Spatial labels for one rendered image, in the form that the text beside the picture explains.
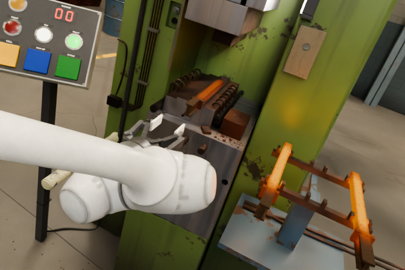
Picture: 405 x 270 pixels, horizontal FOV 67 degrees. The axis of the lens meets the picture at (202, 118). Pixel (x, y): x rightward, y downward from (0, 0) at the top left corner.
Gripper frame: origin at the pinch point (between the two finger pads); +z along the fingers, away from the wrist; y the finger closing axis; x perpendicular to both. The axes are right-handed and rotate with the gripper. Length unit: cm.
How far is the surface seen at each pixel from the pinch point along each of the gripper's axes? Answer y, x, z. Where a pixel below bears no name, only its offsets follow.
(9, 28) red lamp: -64, 9, 4
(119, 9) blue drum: -267, -53, 400
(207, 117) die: 5.8, -4.0, 24.9
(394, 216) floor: 159, -99, 186
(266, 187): 32.4, -1.6, -7.1
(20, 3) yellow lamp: -65, 17, 9
